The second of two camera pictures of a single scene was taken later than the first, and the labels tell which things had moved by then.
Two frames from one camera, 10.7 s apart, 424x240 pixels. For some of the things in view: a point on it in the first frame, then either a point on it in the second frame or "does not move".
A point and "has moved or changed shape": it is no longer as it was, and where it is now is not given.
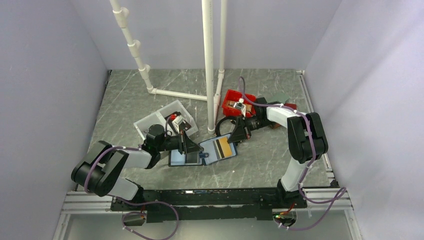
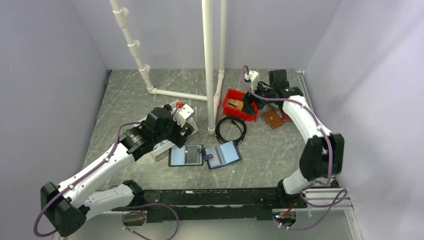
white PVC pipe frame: [213, 97] does not move
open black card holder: [175, 158] does not move
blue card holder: [217, 149] has moved or changed shape
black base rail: [209, 204] does not move
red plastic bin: [234, 95] does not move
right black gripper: [239, 133] → [248, 99]
